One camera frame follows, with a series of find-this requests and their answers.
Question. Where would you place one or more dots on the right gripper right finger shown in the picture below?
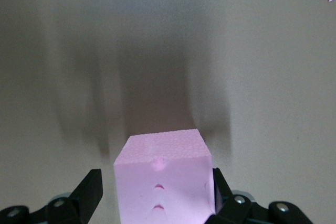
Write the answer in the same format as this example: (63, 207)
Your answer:
(236, 208)

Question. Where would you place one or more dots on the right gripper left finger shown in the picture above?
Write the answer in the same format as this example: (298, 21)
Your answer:
(78, 200)

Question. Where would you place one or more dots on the pink foam cube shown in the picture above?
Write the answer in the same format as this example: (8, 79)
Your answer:
(162, 187)

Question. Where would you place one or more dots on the brown paper table cover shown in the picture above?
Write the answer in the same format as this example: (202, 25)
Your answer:
(262, 77)

